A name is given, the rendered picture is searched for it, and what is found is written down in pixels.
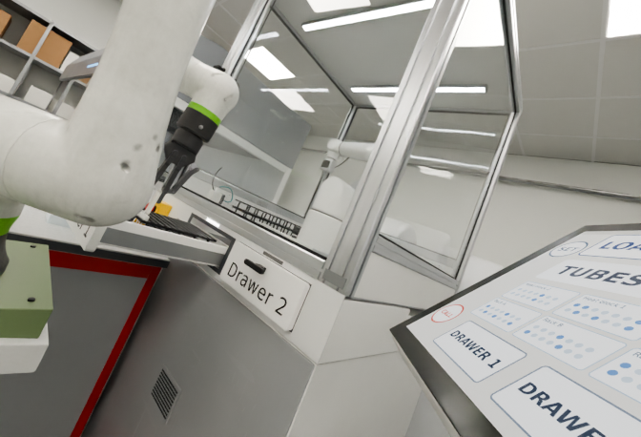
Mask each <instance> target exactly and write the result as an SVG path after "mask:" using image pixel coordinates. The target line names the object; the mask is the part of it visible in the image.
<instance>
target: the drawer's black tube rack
mask: <svg viewBox="0 0 641 437"><path fill-rule="evenodd" d="M148 216H149V219H148V221H149V222H150V223H149V224H145V226H148V227H152V228H155V229H159V230H163V231H167V232H171V233H174V234H178V235H181V236H185V237H189V238H193V239H196V238H201V239H207V240H206V241H207V242H209V241H214V242H217V240H216V239H214V238H212V237H211V236H209V235H208V234H206V233H205V232H203V231H202V230H200V229H199V228H197V227H196V226H194V225H193V224H192V223H189V222H186V221H183V220H179V219H176V218H170V217H167V216H164V215H160V214H158V213H155V212H150V214H149V215H148Z"/></svg>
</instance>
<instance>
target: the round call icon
mask: <svg viewBox="0 0 641 437"><path fill-rule="evenodd" d="M469 310H471V309H470V308H469V307H467V306H465V305H463V304H461V303H459V302H456V301H455V302H452V303H450V304H448V305H446V306H445V307H443V308H441V309H439V310H437V311H435V312H433V313H431V314H429V315H428V316H426V318H428V319H429V320H430V321H431V322H432V323H434V324H435V325H436V326H438V327H439V326H441V325H443V324H445V323H448V322H449V321H451V320H453V319H455V318H457V317H459V316H461V315H463V314H464V313H465V312H467V311H469Z"/></svg>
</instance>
